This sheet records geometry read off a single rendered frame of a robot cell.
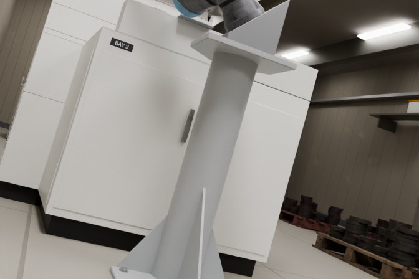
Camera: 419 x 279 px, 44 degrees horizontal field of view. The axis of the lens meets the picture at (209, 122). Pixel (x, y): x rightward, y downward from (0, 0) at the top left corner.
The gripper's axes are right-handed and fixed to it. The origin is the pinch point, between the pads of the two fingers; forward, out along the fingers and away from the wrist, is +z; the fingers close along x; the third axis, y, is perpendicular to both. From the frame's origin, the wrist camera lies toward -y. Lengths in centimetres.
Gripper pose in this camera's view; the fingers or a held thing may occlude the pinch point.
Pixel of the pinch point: (212, 18)
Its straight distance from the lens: 223.2
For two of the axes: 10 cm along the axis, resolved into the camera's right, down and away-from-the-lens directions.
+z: -2.7, 9.6, -0.8
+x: -3.5, -0.2, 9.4
